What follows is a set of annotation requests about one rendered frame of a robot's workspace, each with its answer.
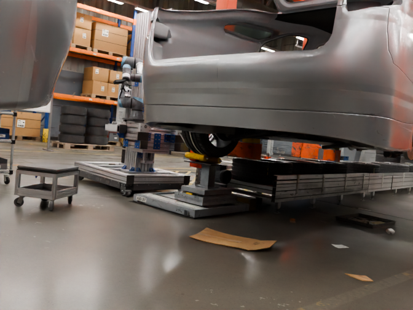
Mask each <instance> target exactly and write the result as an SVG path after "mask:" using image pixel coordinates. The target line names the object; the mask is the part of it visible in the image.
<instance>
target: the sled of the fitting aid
mask: <svg viewBox="0 0 413 310"><path fill-rule="evenodd" d="M175 199H177V200H179V201H184V202H188V203H191V204H196V205H200V206H208V205H218V204H231V203H236V202H237V195H236V194H214V195H205V196H204V195H201V194H196V193H191V192H188V191H175Z"/></svg>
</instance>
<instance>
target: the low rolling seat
mask: <svg viewBox="0 0 413 310"><path fill-rule="evenodd" d="M17 168H18V169H16V173H15V189H14V195H17V196H18V197H17V198H15V200H14V204H15V205H16V206H17V207H20V206H22V205H23V203H24V200H23V198H24V197H35V198H40V199H42V200H43V201H47V200H49V210H50V211H52V210H53V207H54V201H55V200H57V199H61V198H63V197H68V204H72V201H73V195H74V194H77V192H78V183H79V170H78V169H79V167H78V166H73V165H63V164H53V163H46V162H41V163H34V164H22V165H18V166H17ZM21 174H24V175H34V176H35V177H36V178H37V176H40V177H41V178H40V183H35V184H32V185H25V186H20V180H21ZM71 175H74V186H67V185H58V184H57V183H58V178H60V177H67V176H71ZM45 177H49V178H52V184H51V183H45Z"/></svg>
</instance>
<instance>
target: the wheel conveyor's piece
mask: <svg viewBox="0 0 413 310"><path fill-rule="evenodd" d="M390 175H393V173H370V174H369V179H368V180H369V181H368V182H369V184H368V185H369V186H368V189H367V190H368V192H371V196H372V197H373V196H374V193H375V191H383V190H389V189H391V182H392V176H390ZM373 176H382V177H373ZM372 197H371V200H373V198H372Z"/></svg>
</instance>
